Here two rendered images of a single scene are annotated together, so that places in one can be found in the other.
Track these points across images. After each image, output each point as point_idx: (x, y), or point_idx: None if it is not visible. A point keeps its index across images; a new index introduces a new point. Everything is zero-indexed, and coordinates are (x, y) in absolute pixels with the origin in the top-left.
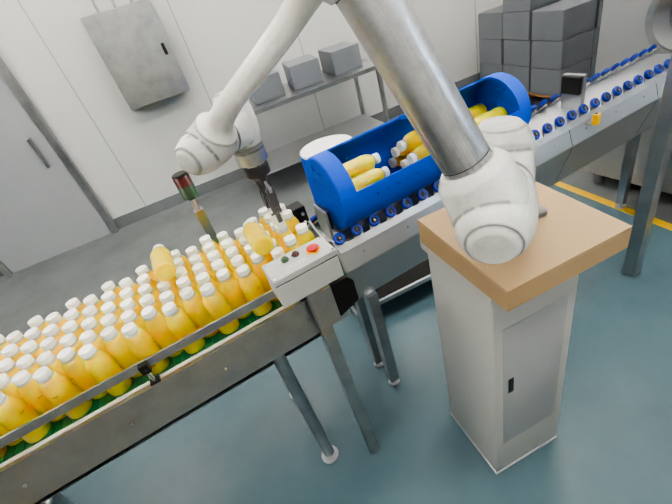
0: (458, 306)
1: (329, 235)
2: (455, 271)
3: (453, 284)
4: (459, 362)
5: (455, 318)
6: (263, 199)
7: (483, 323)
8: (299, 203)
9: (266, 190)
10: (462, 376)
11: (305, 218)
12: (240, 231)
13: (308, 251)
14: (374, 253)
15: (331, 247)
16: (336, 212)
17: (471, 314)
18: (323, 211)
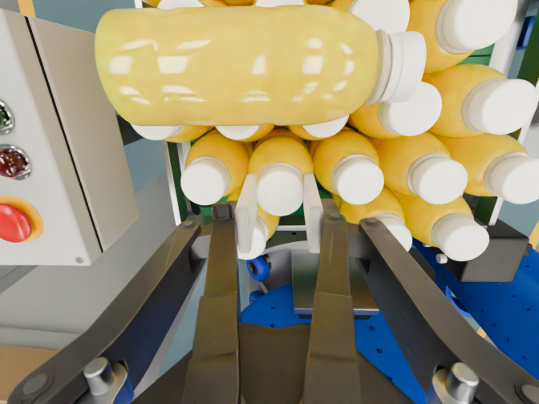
0: (86, 282)
1: (303, 256)
2: (10, 338)
3: (66, 309)
4: (156, 221)
5: (114, 264)
6: (370, 244)
7: (27, 285)
8: (486, 279)
9: (9, 397)
10: (161, 212)
11: (438, 250)
12: (463, 19)
13: (13, 204)
14: (247, 274)
15: (3, 260)
16: (275, 327)
17: (53, 284)
18: (306, 312)
